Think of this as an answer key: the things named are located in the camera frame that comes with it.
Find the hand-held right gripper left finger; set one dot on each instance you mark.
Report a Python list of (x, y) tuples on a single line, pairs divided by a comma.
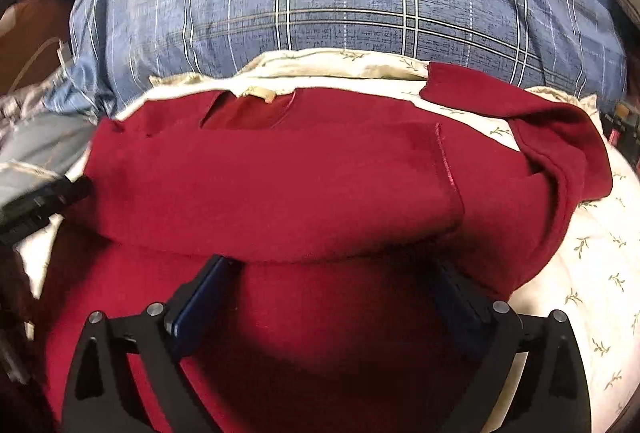
[(200, 300)]

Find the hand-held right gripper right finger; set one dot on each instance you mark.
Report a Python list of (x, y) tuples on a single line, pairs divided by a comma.
[(457, 300)]

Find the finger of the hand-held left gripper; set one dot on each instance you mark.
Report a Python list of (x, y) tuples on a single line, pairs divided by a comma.
[(42, 205)]

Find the dark red garment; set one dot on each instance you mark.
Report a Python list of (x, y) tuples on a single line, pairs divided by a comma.
[(280, 213)]

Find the grey cloth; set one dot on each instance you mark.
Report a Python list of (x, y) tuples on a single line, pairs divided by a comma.
[(35, 143)]

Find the cream leaf-print pillow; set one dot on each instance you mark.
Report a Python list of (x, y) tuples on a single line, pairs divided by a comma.
[(580, 273)]

